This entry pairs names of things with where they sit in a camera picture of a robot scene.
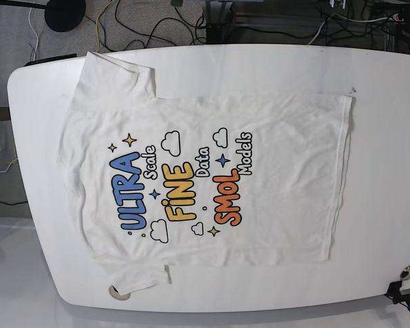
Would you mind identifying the white printed T-shirt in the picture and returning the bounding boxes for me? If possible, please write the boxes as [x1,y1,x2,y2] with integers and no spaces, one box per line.
[57,53,353,294]

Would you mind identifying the black round stand base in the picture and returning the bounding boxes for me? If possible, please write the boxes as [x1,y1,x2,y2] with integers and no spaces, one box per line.
[44,0,86,32]

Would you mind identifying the black table clamp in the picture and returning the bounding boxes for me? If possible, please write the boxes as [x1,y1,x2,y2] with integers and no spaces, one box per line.
[385,281,410,312]

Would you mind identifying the left table cable grommet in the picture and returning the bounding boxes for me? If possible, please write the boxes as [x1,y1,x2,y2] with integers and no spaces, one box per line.
[109,285,131,301]

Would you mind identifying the table cable grommet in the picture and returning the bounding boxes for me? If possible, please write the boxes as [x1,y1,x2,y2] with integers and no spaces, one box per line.
[109,285,131,301]
[400,265,410,281]

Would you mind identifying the yellow floor cable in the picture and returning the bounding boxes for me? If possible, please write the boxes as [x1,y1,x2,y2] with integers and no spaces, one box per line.
[95,0,113,53]

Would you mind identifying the right table cable grommet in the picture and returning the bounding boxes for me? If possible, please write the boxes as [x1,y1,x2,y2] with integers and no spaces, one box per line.
[400,265,410,281]

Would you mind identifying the white floor cable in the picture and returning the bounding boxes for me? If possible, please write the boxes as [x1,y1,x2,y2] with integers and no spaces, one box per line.
[27,6,41,62]

